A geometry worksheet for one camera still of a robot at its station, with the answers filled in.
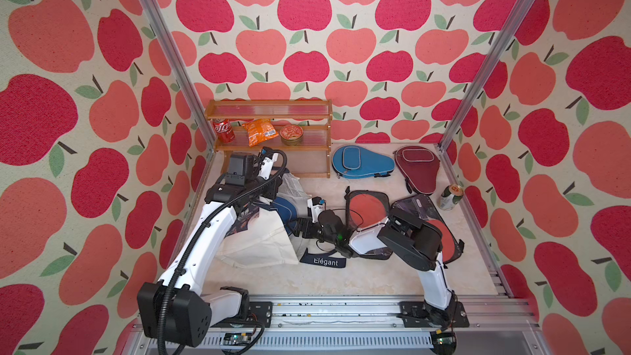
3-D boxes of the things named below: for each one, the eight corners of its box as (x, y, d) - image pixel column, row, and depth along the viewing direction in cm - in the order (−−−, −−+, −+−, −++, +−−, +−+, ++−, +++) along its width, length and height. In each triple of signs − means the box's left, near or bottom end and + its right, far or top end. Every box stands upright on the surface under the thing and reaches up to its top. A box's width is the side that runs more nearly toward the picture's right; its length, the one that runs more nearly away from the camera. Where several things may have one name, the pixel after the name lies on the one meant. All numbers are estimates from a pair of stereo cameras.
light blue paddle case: (333, 178, 109) (333, 173, 107) (331, 150, 121) (332, 144, 118) (394, 178, 110) (396, 173, 107) (387, 150, 121) (389, 145, 118)
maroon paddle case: (405, 194, 104) (408, 189, 101) (393, 151, 121) (395, 145, 118) (447, 194, 104) (451, 189, 101) (429, 151, 121) (432, 145, 118)
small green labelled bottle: (439, 210, 98) (450, 197, 91) (435, 198, 102) (445, 184, 94) (454, 210, 98) (466, 197, 91) (449, 198, 102) (460, 184, 94)
